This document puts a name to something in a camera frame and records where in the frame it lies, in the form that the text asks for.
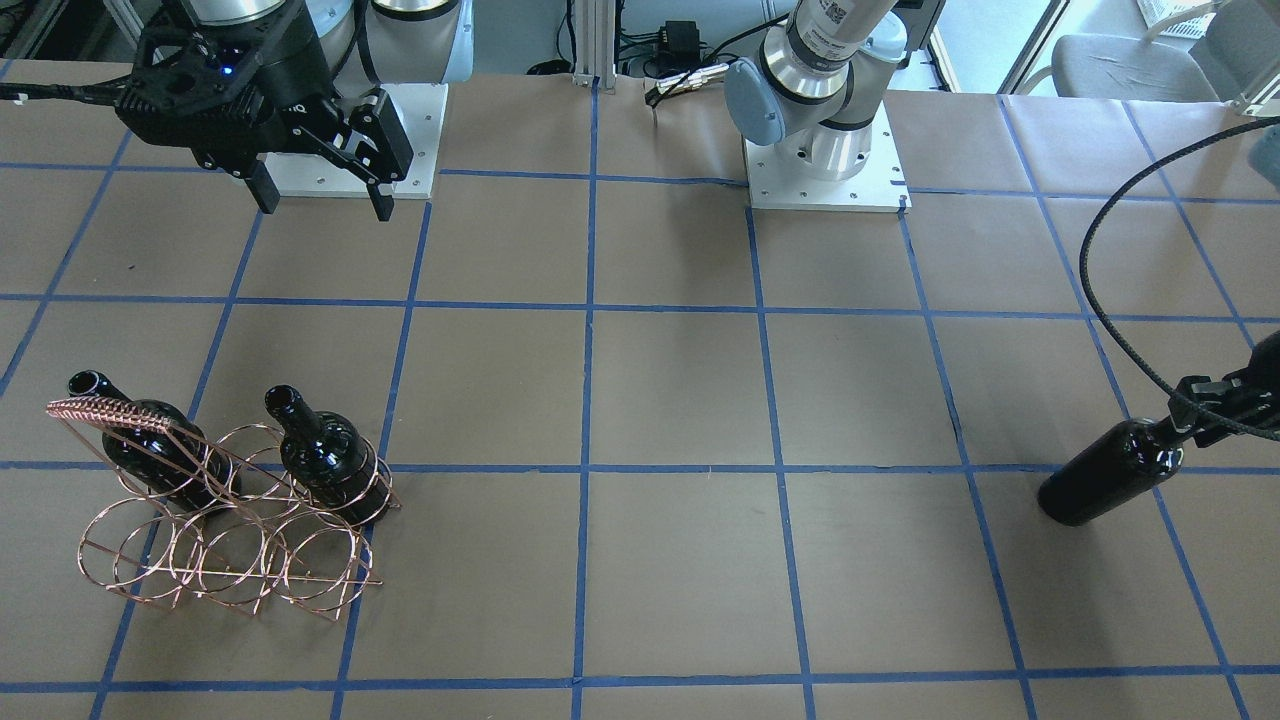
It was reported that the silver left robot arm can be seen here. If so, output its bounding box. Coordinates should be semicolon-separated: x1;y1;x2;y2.
724;1;908;211

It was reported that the aluminium frame post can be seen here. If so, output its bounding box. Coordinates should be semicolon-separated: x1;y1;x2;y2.
566;1;621;94

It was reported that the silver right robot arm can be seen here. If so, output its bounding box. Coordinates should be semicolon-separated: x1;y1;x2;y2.
113;1;474;222

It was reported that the grey office chair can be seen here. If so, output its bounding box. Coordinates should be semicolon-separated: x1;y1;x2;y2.
1009;1;1279;117

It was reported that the dark wine bottle in basket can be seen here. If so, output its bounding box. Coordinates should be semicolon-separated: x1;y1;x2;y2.
264;384;389;527

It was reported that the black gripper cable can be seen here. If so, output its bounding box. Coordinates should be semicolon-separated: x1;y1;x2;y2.
1078;117;1280;441

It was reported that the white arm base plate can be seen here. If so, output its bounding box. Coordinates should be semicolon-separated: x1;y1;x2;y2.
742;104;913;213
236;82;451;200

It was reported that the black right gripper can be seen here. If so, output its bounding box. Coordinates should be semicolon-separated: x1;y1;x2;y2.
115;26;413;222

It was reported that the dark glass wine bottle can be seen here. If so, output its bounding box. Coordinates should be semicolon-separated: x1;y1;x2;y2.
1037;418;1185;527

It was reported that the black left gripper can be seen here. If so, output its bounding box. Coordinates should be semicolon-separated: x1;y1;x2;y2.
1167;332;1279;436

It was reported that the copper wire wine basket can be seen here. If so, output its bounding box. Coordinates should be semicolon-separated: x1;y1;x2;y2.
46;397;384;621

